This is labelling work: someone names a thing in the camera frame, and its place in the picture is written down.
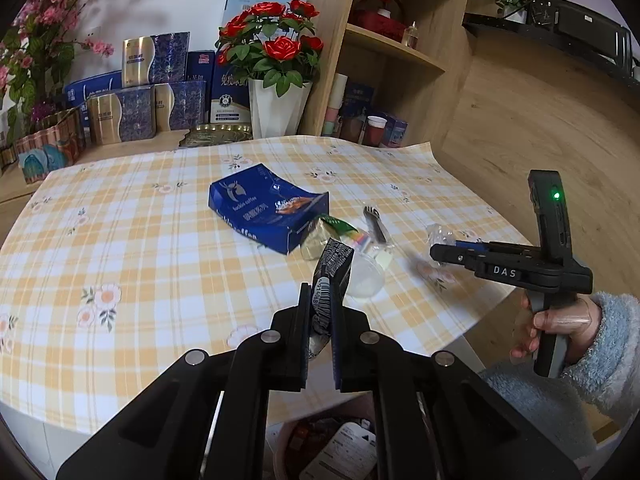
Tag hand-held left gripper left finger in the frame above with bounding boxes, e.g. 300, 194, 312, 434
55, 282, 313, 480

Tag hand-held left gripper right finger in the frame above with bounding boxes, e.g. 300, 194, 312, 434
330, 285, 583, 480

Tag clear plastic wrapper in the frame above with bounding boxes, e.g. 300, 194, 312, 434
425, 222, 469, 267

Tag black striped wrapper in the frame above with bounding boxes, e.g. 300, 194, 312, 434
307, 237, 356, 361

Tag pink trash bin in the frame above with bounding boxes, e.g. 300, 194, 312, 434
265, 400, 388, 480

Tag person's right forearm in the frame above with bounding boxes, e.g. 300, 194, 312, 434
560, 292, 640, 418

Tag person's right hand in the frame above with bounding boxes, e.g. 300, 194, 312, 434
510, 292, 603, 362

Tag colourful candle pack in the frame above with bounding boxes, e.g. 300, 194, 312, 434
350, 227, 396, 268

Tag clear plastic cup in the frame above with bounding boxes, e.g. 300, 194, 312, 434
345, 251, 389, 299

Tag black plastic fork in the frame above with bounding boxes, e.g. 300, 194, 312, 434
363, 204, 391, 244

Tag white printed packaging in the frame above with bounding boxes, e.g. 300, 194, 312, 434
300, 421, 379, 480

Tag gold green candy wrapper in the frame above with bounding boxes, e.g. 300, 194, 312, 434
301, 214, 357, 261

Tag small blue carton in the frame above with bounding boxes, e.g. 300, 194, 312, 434
385, 112, 409, 149

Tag person's grey fleece robe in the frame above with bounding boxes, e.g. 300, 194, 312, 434
477, 362, 601, 461

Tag red paper cup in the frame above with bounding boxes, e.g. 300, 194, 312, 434
367, 115, 389, 147

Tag blue coffee box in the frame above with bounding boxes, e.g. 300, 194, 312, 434
208, 162, 331, 256

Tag brown cup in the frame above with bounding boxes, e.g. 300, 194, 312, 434
342, 116, 366, 142

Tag dark blue book box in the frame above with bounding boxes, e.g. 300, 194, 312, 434
342, 82, 376, 119

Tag stack of pastel paper cups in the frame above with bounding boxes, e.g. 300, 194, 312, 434
322, 72, 349, 136

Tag yellow checked floral tablecloth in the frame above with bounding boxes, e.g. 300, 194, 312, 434
0, 135, 534, 424

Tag wooden shelf unit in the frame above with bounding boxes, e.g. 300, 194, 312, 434
300, 0, 482, 149

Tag gold ornate tray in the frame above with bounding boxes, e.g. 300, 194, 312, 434
179, 122, 254, 149

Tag red rose plant white pot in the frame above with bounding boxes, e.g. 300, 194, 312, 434
215, 0, 325, 139

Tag red teapot basket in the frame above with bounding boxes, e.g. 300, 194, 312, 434
348, 0, 409, 44

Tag blue box white label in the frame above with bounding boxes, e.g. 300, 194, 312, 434
211, 66, 252, 126

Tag blue gold gift box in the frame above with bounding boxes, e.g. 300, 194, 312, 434
152, 80, 207, 134
86, 85, 156, 146
121, 31, 191, 86

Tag blue box red label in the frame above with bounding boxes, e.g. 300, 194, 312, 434
187, 51, 217, 84

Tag striped planter basket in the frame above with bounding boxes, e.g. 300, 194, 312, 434
14, 107, 87, 185

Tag flat blue box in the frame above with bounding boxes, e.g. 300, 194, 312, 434
64, 70, 125, 111

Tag pink blossom plant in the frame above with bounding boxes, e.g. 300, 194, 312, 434
0, 0, 153, 128

